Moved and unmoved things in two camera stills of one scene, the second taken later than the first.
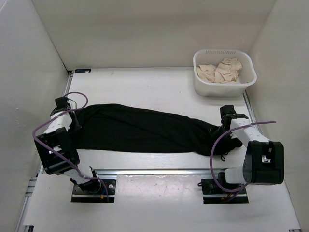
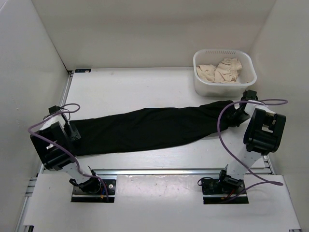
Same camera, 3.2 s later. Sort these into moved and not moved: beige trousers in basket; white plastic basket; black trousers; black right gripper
Moved: black right gripper; black trousers
Not moved: beige trousers in basket; white plastic basket
